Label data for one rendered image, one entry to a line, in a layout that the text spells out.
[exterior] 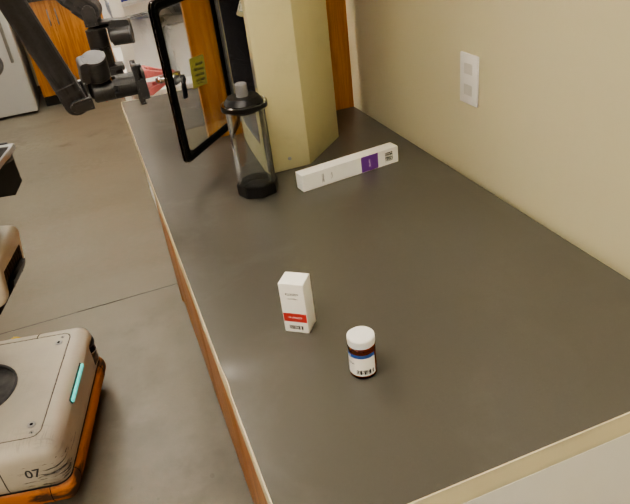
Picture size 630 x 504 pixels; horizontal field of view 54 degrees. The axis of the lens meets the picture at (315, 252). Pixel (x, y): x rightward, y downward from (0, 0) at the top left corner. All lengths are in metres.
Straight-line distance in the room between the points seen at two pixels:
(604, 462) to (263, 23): 1.14
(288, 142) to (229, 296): 0.59
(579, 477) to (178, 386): 1.77
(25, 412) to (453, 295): 1.47
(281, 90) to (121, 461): 1.35
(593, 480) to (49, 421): 1.58
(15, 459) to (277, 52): 1.36
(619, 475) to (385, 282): 0.48
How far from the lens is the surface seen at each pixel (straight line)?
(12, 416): 2.19
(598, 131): 1.21
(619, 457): 1.00
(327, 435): 0.88
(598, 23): 1.18
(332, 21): 2.01
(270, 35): 1.56
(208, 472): 2.14
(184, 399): 2.41
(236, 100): 1.45
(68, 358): 2.32
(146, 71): 1.66
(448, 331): 1.03
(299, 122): 1.63
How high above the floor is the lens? 1.58
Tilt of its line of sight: 31 degrees down
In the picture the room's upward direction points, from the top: 7 degrees counter-clockwise
